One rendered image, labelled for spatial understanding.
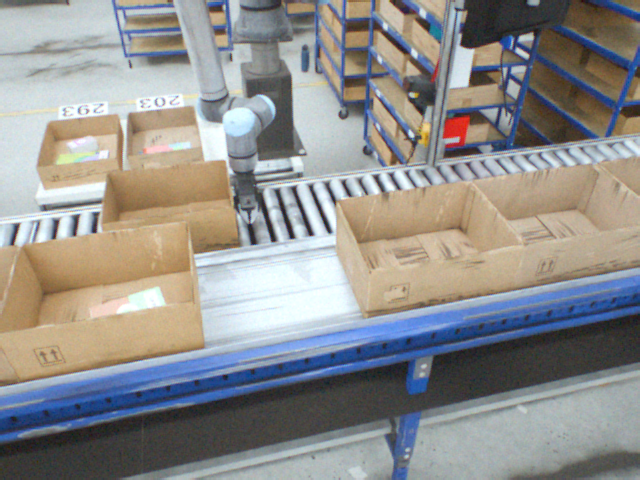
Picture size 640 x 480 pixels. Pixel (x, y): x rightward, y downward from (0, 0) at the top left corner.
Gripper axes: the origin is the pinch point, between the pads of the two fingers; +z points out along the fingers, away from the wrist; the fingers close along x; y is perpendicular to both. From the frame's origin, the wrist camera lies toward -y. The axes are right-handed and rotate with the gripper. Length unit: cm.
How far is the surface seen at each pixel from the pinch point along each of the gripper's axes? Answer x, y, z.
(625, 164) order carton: -110, -29, -23
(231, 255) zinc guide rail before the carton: 8.0, -26.1, -8.8
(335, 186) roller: -35.0, 21.6, 5.5
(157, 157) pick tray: 29, 45, -3
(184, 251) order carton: 19.9, -29.4, -15.3
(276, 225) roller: -9.1, 3.0, 5.5
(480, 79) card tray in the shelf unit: -128, 90, 0
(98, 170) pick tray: 50, 45, 0
